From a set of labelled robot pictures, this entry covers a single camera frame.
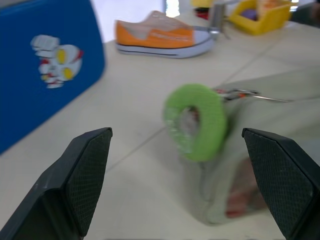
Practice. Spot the blue cartoon print case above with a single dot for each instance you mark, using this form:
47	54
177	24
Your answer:
32	75

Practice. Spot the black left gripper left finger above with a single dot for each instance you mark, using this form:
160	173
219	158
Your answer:
82	180

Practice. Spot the yellow plastic bin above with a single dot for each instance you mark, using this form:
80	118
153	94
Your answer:
262	17

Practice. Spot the green tape roll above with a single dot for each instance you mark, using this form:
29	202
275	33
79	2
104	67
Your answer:
197	122

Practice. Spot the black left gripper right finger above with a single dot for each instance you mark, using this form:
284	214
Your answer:
282	180

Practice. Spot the beige pouch with zipper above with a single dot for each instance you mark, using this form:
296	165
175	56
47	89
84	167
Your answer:
245	155

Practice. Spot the silver metal cylinder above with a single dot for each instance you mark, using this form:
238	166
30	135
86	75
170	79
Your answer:
216	17

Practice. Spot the orange canvas sneaker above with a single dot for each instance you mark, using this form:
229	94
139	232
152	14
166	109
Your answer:
162	37

